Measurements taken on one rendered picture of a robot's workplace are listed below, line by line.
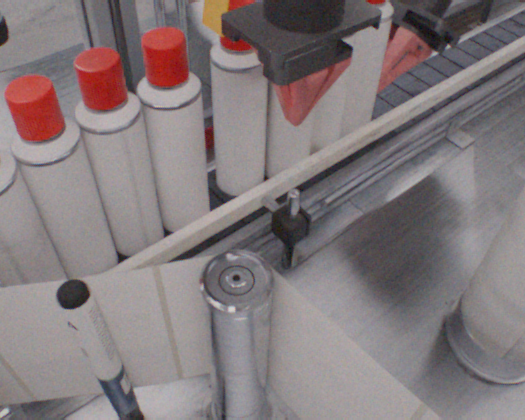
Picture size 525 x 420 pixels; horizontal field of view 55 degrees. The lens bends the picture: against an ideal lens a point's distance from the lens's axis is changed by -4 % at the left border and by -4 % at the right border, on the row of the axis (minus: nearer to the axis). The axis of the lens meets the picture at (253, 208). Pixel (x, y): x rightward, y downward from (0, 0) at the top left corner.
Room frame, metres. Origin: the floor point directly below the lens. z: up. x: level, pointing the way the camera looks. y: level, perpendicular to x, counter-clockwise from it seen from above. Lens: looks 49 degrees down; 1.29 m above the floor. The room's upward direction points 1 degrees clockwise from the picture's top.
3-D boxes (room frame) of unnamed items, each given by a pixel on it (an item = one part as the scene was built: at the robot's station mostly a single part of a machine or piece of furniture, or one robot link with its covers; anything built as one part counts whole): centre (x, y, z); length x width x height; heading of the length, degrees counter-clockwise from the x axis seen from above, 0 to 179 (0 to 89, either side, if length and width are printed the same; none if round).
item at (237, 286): (0.15, 0.01, 0.97); 0.05 x 0.05 x 0.19
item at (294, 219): (0.32, -0.04, 0.89); 0.03 x 0.03 x 0.12; 39
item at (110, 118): (0.32, 0.11, 0.98); 0.05 x 0.05 x 0.20
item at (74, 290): (0.14, 0.09, 0.97); 0.02 x 0.02 x 0.19
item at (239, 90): (0.40, 0.02, 0.98); 0.05 x 0.05 x 0.20
